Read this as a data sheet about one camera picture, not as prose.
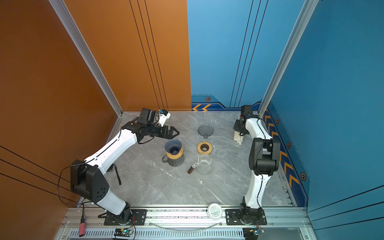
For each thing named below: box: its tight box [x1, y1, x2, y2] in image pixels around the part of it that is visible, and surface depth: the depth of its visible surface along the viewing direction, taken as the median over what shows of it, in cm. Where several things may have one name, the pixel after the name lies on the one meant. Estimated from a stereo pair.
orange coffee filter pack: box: [233, 130, 244, 145], surface depth 102 cm
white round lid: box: [207, 203, 223, 221], surface depth 71 cm
